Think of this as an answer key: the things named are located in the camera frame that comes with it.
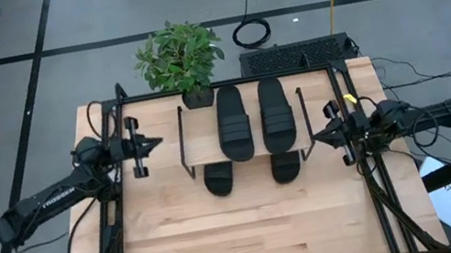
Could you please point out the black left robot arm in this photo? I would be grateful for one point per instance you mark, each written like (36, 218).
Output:
(48, 204)

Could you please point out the black keyboard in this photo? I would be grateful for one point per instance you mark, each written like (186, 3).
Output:
(287, 56)

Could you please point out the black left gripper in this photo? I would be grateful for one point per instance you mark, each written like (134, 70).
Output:
(119, 150)

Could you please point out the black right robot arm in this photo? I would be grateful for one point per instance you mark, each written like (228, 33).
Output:
(437, 114)

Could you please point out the yellow tag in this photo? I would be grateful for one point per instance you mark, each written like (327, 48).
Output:
(350, 99)

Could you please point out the black rubber slide sandal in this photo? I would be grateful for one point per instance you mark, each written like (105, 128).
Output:
(219, 181)
(276, 117)
(233, 125)
(286, 168)

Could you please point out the wooden shelf black metal frame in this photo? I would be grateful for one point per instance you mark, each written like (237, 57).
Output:
(202, 140)

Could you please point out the green plant in black pot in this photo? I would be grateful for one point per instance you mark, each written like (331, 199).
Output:
(179, 60)

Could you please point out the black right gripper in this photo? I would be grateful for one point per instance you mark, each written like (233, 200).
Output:
(356, 129)

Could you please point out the black metal rig frame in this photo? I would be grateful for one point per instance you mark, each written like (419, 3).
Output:
(268, 75)

